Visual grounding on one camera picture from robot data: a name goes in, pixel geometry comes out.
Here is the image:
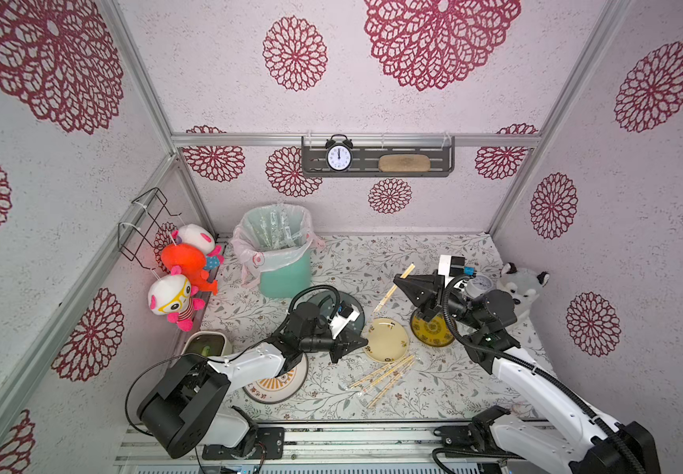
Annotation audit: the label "husky plush toy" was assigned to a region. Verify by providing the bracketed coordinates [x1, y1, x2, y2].
[495, 262, 551, 323]

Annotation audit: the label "black alarm clock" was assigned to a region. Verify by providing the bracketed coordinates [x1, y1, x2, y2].
[325, 134, 354, 172]

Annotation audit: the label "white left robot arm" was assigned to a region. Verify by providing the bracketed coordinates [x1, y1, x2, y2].
[137, 302, 368, 459]

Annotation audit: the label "metal base rail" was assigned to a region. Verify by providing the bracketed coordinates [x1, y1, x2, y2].
[112, 419, 556, 474]

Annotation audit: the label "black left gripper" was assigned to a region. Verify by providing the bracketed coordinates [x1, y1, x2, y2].
[302, 328, 369, 363]

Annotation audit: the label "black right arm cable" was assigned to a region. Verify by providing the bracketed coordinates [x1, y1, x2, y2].
[440, 275, 651, 474]

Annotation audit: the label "red orange plush toy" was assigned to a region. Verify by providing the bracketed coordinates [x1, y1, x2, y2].
[161, 243, 218, 295]

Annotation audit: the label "black wire rack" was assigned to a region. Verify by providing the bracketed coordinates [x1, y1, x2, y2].
[116, 187, 181, 271]

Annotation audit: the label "white pink plush doll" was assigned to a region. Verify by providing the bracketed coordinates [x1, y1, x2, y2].
[171, 224, 222, 257]

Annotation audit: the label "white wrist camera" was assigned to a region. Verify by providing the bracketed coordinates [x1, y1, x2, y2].
[329, 302, 360, 340]
[437, 255, 477, 280]

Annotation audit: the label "cream yellow plate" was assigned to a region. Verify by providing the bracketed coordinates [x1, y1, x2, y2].
[363, 318, 410, 363]

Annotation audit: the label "pile of wrapped chopsticks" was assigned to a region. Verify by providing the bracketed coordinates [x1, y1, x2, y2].
[347, 355, 416, 410]

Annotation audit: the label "small white round gauge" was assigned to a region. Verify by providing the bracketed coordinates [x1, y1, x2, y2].
[464, 274, 495, 299]

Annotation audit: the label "yellow patterned plate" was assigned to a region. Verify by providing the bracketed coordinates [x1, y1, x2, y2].
[410, 308, 455, 348]

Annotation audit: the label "white container green inside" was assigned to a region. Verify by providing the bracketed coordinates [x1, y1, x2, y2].
[183, 331, 233, 357]

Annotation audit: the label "green trash bin with bag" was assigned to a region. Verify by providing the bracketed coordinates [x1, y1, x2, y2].
[231, 203, 325, 299]

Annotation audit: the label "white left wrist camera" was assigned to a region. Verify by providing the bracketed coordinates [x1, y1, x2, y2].
[329, 302, 360, 340]

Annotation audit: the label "white plush doll yellow glasses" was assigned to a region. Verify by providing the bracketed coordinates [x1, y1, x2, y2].
[148, 266, 205, 332]

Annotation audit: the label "bare chopsticks pair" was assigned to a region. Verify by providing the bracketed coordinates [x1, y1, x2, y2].
[373, 264, 416, 314]

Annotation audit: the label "white orange patterned plate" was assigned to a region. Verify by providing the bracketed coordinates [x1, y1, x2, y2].
[243, 355, 309, 405]

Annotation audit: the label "dark green glass plate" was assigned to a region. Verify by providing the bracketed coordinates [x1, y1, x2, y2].
[307, 290, 365, 339]

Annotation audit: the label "wooden brush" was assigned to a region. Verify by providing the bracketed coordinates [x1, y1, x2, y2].
[378, 154, 431, 174]

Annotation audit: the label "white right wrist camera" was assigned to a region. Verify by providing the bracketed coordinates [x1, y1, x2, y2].
[437, 255, 477, 280]

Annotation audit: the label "grey wall shelf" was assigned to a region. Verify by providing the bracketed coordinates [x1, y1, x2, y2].
[300, 135, 455, 178]

